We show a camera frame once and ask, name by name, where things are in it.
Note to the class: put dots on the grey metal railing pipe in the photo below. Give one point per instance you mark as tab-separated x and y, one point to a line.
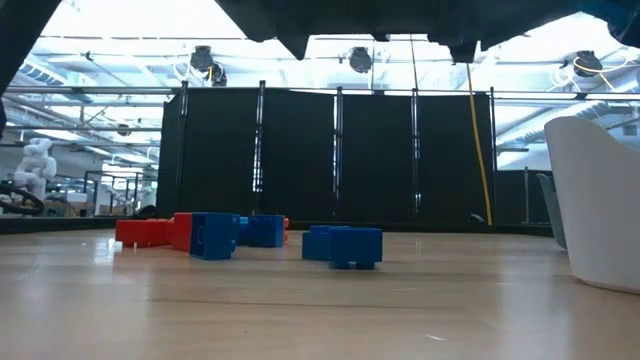
100	90

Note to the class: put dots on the black folding room divider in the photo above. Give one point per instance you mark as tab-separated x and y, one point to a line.
300	150

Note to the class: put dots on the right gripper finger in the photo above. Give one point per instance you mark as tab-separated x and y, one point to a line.
629	27

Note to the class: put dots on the medium blue building block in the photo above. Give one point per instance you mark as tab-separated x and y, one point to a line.
265	231

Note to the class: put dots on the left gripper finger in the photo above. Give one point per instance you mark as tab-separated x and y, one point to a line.
555	12

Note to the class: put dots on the small blue building block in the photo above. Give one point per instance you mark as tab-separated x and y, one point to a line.
315	242
212	236
356	246

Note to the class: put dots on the small orange building block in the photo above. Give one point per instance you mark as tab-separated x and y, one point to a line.
286	230

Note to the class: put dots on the teal plastic tray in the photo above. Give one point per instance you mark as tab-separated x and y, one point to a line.
552	215

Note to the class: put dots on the white plastic tray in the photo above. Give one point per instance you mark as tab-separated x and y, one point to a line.
600	210

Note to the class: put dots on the small red building block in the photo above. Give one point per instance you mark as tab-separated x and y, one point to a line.
142	232

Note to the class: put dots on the black perforated computer case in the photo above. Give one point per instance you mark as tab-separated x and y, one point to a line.
515	197

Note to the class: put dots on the medium red building block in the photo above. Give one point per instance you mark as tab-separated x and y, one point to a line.
182	232

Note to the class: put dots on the white robot figure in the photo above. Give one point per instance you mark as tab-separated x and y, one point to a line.
35	167

